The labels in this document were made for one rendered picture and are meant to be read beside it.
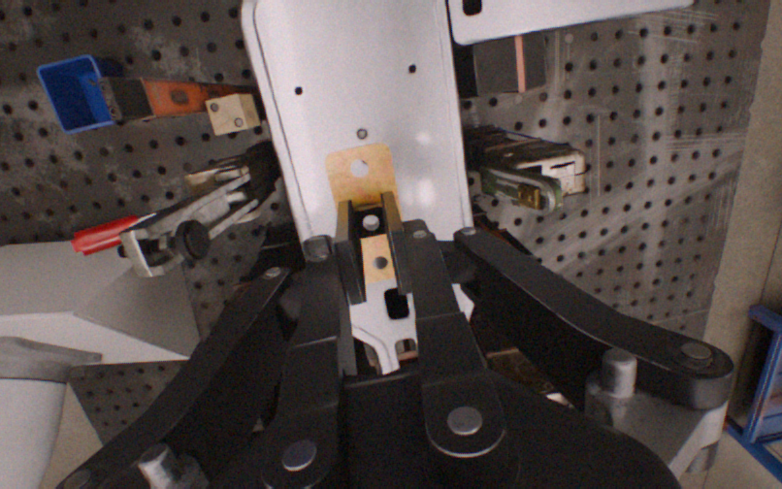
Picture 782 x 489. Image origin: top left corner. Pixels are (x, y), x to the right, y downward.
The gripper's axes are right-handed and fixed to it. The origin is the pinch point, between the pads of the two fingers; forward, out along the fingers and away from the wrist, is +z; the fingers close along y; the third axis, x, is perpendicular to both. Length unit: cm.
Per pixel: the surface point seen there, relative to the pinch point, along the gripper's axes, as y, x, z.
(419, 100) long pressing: 7.6, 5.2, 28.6
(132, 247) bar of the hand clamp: -16.5, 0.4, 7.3
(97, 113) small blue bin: -47, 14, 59
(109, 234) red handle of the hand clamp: -23.2, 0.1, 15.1
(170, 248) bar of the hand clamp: -14.3, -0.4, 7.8
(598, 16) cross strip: 29.3, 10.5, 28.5
